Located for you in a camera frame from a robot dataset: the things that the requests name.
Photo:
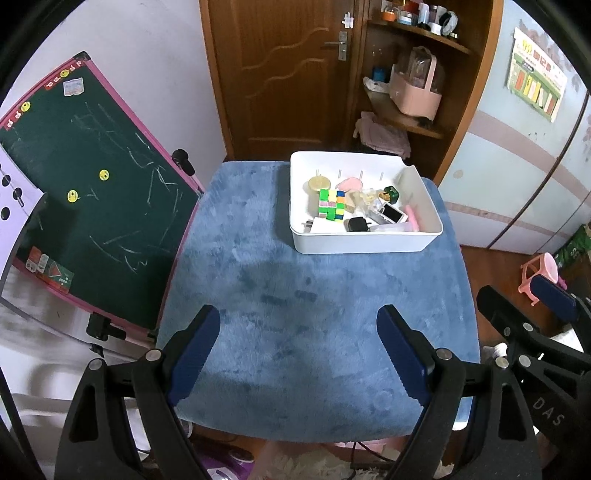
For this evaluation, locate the green jar with gold lid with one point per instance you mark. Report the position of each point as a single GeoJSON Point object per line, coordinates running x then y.
{"type": "Point", "coordinates": [390, 194]}

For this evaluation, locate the purple plastic item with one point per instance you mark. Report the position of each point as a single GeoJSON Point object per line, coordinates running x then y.
{"type": "Point", "coordinates": [231, 466]}

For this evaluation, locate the white checkered towel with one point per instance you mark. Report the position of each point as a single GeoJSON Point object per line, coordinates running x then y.
{"type": "Point", "coordinates": [565, 333]}

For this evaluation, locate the white handheld screen device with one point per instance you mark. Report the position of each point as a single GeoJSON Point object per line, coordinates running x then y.
{"type": "Point", "coordinates": [392, 214]}

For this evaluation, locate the brown wooden door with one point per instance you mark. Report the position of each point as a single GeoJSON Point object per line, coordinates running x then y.
{"type": "Point", "coordinates": [277, 92]}

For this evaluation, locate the round tan lid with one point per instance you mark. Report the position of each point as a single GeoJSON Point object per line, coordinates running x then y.
{"type": "Point", "coordinates": [318, 183]}

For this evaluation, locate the pink sponge strip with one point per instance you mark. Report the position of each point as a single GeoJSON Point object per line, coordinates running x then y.
{"type": "Point", "coordinates": [414, 219]}

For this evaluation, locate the light blue flowered wardrobe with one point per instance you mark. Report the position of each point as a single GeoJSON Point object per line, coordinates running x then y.
{"type": "Point", "coordinates": [508, 184]}

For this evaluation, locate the clear box with yellow pieces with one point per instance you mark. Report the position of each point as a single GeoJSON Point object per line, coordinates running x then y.
{"type": "Point", "coordinates": [371, 197]}

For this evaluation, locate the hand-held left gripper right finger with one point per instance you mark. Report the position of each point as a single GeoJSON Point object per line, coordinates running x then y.
{"type": "Point", "coordinates": [401, 360]}

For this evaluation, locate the pink folded cloth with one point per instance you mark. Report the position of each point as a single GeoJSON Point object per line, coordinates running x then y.
{"type": "Point", "coordinates": [383, 136]}

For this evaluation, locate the green chalkboard with pink frame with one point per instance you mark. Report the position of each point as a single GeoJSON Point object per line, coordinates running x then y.
{"type": "Point", "coordinates": [92, 184]}

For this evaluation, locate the blue plush table cloth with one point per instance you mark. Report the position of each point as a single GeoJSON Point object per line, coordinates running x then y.
{"type": "Point", "coordinates": [300, 300]}

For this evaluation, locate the colourful puzzle cube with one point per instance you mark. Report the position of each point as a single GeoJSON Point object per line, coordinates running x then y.
{"type": "Point", "coordinates": [330, 205]}

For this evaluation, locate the green printed bag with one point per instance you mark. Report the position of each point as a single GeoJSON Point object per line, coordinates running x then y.
{"type": "Point", "coordinates": [577, 244]}

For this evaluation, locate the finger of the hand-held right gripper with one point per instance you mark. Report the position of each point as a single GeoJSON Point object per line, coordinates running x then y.
{"type": "Point", "coordinates": [551, 295]}
{"type": "Point", "coordinates": [496, 307]}

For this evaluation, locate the white plastic storage bin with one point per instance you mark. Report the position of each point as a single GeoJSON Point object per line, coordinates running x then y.
{"type": "Point", "coordinates": [369, 242]}

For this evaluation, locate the pink plastic stool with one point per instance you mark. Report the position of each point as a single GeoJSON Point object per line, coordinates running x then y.
{"type": "Point", "coordinates": [540, 267]}

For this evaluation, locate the white board with black magnets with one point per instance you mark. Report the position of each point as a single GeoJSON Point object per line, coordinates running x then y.
{"type": "Point", "coordinates": [18, 221]}

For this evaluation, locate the white tissue packet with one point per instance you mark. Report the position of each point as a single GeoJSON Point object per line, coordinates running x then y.
{"type": "Point", "coordinates": [374, 86]}

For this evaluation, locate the wooden corner shelf unit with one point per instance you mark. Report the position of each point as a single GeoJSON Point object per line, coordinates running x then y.
{"type": "Point", "coordinates": [471, 115]}

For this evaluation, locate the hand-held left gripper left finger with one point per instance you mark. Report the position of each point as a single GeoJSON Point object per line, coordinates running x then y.
{"type": "Point", "coordinates": [194, 355]}

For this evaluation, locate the small blue jar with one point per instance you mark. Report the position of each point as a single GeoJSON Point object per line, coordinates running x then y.
{"type": "Point", "coordinates": [379, 76]}

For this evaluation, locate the white door hook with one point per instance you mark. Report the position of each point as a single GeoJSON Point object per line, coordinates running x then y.
{"type": "Point", "coordinates": [347, 21]}

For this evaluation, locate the wall poster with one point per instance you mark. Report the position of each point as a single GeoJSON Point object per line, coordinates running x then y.
{"type": "Point", "coordinates": [535, 78]}

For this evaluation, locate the row of cosmetic bottles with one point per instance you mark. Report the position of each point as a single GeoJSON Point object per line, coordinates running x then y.
{"type": "Point", "coordinates": [429, 18]}

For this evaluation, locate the black charger plug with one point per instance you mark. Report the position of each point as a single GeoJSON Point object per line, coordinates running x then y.
{"type": "Point", "coordinates": [358, 225]}

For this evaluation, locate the pink basket with clear dome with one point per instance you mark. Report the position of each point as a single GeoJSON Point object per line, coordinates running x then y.
{"type": "Point", "coordinates": [415, 99]}

